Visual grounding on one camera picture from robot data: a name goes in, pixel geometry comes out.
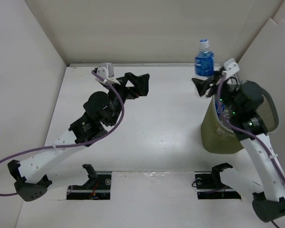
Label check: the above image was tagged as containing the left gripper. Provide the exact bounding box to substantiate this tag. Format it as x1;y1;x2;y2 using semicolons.
104;73;149;127

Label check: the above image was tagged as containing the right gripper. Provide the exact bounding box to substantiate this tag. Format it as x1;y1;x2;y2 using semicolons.
191;70;241;116

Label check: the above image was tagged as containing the blue label bottle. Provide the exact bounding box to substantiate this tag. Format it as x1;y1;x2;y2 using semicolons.
215;99;225;117
195;39;214;77

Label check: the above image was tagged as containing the clear white cap bottle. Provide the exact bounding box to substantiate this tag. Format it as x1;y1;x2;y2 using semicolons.
219;109;230;128

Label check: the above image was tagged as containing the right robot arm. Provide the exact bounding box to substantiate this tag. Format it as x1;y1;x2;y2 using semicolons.
192;71;285;222

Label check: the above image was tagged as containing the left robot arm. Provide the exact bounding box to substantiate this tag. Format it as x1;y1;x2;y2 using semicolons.
8;70;150;202

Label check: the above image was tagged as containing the green mesh waste bin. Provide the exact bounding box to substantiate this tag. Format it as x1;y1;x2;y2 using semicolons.
201;81;279;154

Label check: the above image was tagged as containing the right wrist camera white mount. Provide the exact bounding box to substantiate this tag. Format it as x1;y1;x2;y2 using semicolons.
223;58;240;78

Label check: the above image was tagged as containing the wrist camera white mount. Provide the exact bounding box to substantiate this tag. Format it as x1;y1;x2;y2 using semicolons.
223;58;240;78
91;63;120;85

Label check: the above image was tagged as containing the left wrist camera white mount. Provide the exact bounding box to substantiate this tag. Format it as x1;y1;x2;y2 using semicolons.
91;63;120;85

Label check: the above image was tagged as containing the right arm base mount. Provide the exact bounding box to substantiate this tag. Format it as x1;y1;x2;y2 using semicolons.
191;163;241;200

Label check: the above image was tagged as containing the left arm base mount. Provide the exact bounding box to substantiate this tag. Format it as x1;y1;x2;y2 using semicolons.
66;164;112;200

